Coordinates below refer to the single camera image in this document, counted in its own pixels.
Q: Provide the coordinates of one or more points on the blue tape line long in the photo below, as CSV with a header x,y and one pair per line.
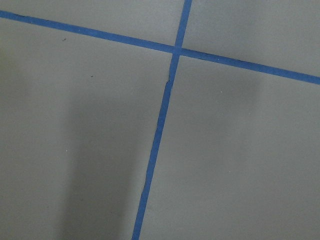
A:
x,y
132,41

